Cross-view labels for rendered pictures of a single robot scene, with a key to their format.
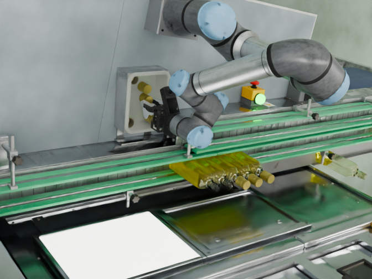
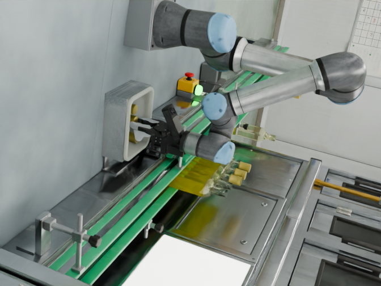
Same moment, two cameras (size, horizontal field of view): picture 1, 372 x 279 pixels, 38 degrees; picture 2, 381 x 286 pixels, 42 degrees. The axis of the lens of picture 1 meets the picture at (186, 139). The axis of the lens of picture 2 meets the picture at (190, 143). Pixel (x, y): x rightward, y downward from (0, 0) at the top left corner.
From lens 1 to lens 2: 1.00 m
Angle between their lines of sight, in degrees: 32
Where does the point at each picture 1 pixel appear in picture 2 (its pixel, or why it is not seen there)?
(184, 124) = (206, 143)
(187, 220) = (201, 230)
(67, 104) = (70, 149)
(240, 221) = (238, 215)
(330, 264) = (321, 229)
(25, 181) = not seen: hidden behind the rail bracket
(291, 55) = (346, 71)
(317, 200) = (257, 170)
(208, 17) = (222, 33)
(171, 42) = (139, 53)
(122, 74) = (115, 100)
